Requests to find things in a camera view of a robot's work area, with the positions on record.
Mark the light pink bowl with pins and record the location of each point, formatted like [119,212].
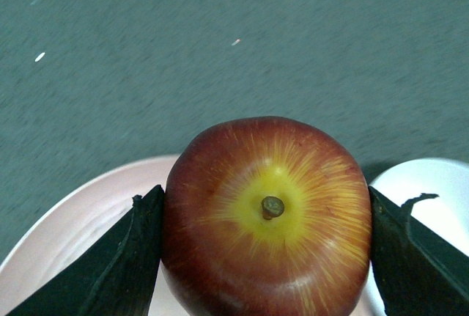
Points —
[446,215]

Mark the pink plate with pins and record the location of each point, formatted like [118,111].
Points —
[73,224]

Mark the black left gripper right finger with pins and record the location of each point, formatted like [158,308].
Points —
[416,271]

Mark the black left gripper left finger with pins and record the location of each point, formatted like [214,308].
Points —
[116,275]

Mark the red apple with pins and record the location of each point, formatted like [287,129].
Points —
[266,216]

